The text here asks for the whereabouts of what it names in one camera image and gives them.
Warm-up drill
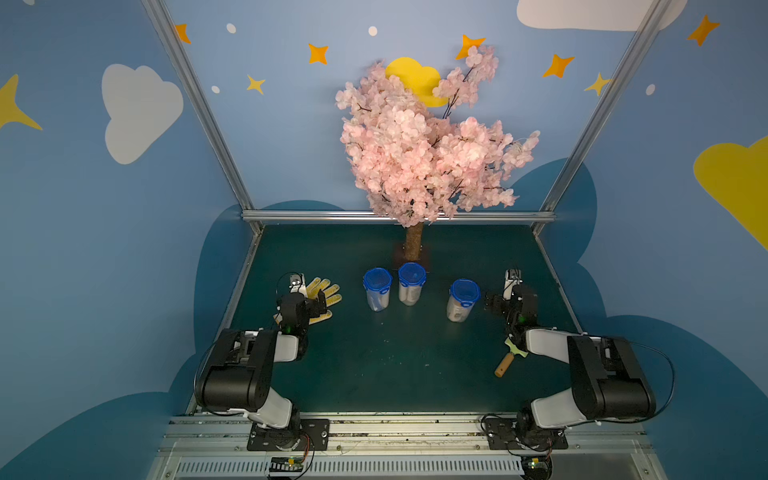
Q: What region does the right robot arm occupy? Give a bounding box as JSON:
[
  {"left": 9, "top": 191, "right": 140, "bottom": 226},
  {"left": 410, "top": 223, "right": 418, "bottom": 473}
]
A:
[{"left": 483, "top": 283, "right": 659, "bottom": 452}]

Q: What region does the left aluminium frame post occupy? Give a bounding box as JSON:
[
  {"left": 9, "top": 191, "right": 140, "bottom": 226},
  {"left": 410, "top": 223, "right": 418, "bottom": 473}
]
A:
[{"left": 142, "top": 0, "right": 253, "bottom": 213}]

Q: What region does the yellow work glove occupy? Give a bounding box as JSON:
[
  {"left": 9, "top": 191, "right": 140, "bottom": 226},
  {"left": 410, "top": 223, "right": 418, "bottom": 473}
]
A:
[{"left": 273, "top": 272, "right": 342, "bottom": 325}]

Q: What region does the aluminium back frame bar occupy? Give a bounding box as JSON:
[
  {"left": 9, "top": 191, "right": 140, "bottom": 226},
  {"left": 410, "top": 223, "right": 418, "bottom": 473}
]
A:
[{"left": 241, "top": 209, "right": 556, "bottom": 226}]

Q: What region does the left circuit board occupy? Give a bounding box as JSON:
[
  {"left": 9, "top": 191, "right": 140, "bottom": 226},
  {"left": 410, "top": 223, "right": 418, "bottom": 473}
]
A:
[{"left": 268, "top": 456, "right": 306, "bottom": 476}]

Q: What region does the pink cherry blossom tree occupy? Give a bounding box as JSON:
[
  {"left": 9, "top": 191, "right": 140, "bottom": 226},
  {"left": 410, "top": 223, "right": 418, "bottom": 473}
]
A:
[{"left": 335, "top": 46, "right": 540, "bottom": 262}]

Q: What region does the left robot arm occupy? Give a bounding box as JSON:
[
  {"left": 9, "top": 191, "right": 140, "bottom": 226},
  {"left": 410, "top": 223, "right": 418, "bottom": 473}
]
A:
[{"left": 194, "top": 292, "right": 329, "bottom": 452}]

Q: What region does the aluminium frame post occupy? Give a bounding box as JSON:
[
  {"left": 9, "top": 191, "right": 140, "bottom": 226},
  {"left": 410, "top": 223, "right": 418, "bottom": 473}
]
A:
[
  {"left": 142, "top": 0, "right": 253, "bottom": 213},
  {"left": 539, "top": 0, "right": 672, "bottom": 221}
]

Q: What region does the circuit board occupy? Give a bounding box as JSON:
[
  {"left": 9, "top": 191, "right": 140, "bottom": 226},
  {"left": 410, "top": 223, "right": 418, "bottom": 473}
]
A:
[
  {"left": 521, "top": 456, "right": 552, "bottom": 480},
  {"left": 268, "top": 456, "right": 306, "bottom": 476}
]

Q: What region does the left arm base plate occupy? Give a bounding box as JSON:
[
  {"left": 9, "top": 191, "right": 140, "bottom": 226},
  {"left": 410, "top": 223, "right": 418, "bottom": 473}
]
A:
[{"left": 246, "top": 419, "right": 330, "bottom": 452}]

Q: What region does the green wooden-handled scraper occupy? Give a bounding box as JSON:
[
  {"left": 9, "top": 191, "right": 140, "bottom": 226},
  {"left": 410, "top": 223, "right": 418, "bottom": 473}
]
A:
[{"left": 494, "top": 338, "right": 529, "bottom": 378}]

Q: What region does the blue-lid toiletry cup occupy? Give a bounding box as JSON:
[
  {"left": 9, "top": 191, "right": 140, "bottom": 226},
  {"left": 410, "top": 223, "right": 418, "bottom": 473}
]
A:
[
  {"left": 446, "top": 279, "right": 481, "bottom": 323},
  {"left": 398, "top": 262, "right": 427, "bottom": 306},
  {"left": 363, "top": 267, "right": 392, "bottom": 312}
]

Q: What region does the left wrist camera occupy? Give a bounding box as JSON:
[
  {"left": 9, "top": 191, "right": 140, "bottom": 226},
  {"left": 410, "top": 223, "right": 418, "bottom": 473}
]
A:
[{"left": 289, "top": 273, "right": 307, "bottom": 296}]

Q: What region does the right aluminium frame post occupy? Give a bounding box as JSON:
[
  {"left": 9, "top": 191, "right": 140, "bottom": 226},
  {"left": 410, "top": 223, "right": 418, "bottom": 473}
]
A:
[{"left": 539, "top": 0, "right": 672, "bottom": 221}]

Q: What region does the right circuit board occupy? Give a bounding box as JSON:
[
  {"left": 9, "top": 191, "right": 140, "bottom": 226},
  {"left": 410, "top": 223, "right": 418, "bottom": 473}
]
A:
[{"left": 521, "top": 456, "right": 552, "bottom": 480}]

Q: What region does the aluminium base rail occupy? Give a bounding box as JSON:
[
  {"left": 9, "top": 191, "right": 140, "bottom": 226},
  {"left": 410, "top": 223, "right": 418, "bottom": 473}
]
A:
[{"left": 148, "top": 412, "right": 666, "bottom": 479}]

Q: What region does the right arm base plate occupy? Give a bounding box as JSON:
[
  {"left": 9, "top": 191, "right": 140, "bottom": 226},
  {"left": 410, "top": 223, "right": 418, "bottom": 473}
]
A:
[{"left": 479, "top": 414, "right": 568, "bottom": 453}]

